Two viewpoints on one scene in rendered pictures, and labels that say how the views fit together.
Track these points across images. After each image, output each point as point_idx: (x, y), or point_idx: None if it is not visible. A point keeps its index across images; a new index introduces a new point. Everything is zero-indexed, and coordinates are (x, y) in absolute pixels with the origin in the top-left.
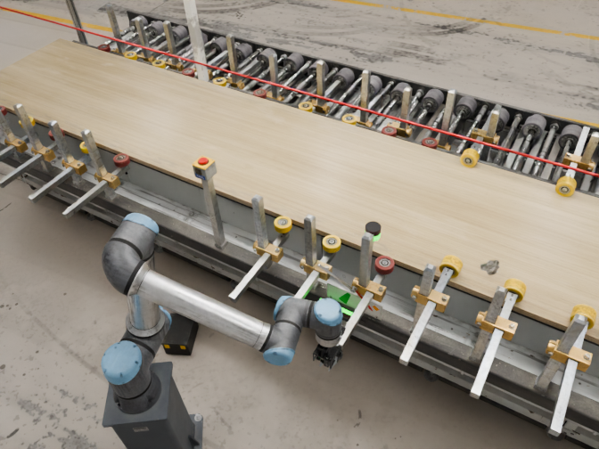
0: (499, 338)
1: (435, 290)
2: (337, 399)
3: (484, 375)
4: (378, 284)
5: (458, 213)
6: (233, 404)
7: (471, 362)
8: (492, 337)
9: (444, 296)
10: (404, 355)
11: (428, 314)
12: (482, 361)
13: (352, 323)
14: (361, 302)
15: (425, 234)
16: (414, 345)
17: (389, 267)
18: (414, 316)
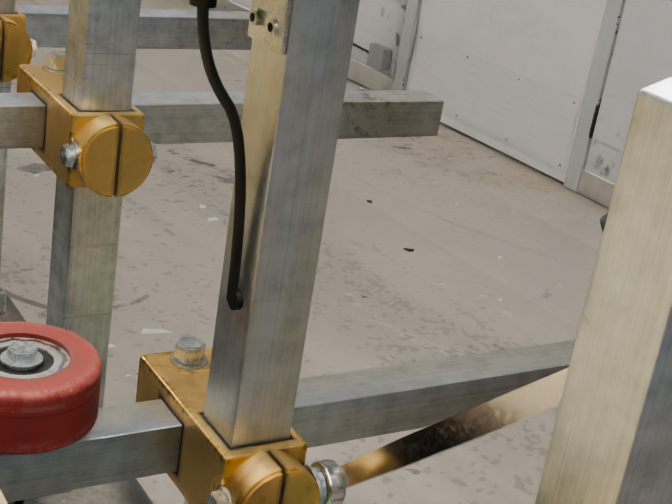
0: (38, 6)
1: (47, 87)
2: None
3: (213, 12)
4: (171, 380)
5: None
6: None
7: (11, 307)
8: (56, 13)
9: (54, 54)
10: (420, 97)
11: (182, 95)
12: (174, 16)
13: (482, 360)
14: (352, 392)
15: None
16: (349, 91)
17: (34, 324)
18: (109, 319)
